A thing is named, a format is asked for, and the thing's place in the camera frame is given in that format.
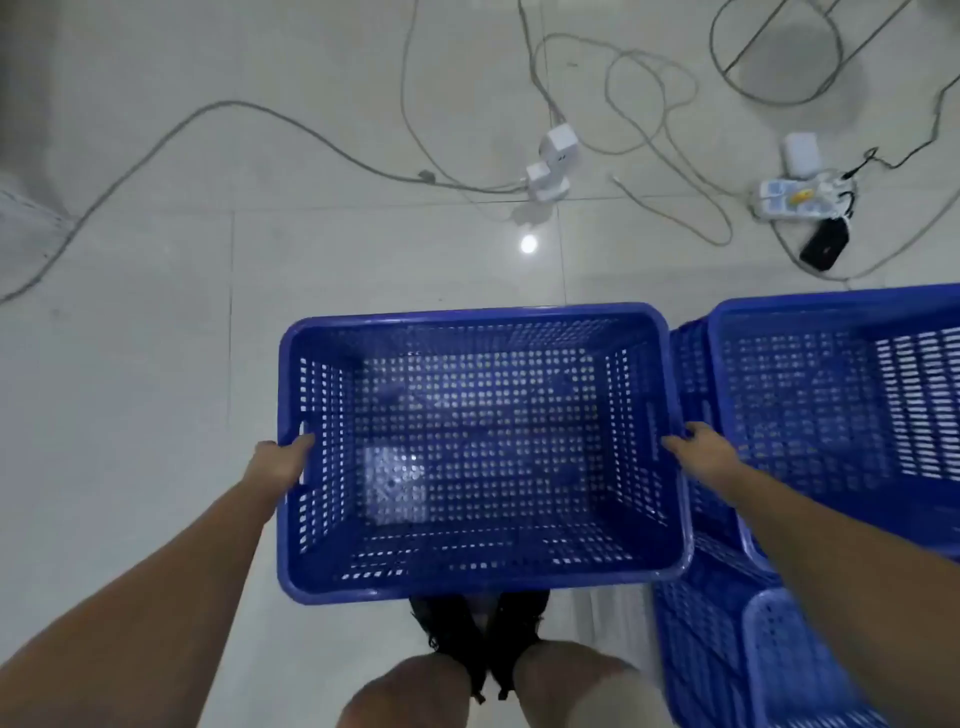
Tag person's left hand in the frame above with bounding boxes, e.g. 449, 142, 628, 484
243, 433, 317, 520

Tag person's right hand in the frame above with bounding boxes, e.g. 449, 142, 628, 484
660, 422, 753, 511

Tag blue plastic crate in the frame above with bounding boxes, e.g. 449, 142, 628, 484
669, 282, 960, 571
650, 539, 894, 728
275, 302, 695, 607

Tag person's right forearm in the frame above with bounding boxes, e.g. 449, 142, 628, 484
723, 457, 960, 728

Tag person's left forearm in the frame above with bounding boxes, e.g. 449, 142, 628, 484
0, 468, 280, 728

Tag person's left black shoe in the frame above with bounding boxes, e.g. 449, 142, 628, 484
409, 592, 490, 705

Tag person's black shoe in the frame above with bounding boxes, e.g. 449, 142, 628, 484
487, 588, 553, 700
409, 592, 490, 705

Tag person's right black shoe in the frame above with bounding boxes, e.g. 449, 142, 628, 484
487, 588, 553, 700

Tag person's left leg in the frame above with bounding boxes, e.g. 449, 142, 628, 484
335, 650, 485, 728

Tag person's leg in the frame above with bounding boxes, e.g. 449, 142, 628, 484
335, 650, 485, 728
512, 637, 665, 728

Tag person's right leg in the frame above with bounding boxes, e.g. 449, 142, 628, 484
512, 637, 665, 728

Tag black power adapter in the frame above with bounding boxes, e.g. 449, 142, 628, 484
798, 217, 852, 273

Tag white power strip blue sockets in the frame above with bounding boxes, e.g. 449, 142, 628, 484
752, 172, 858, 223

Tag flat white adapter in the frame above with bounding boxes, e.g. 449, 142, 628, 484
782, 132, 821, 176

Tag long grey cable with connector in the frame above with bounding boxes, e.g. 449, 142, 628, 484
0, 99, 530, 305

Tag black cable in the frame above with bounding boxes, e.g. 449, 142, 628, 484
839, 71, 960, 181

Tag patchwork cushion wire stool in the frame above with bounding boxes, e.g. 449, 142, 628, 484
708, 0, 918, 106

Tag white looping cable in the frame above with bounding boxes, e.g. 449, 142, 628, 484
517, 0, 735, 249

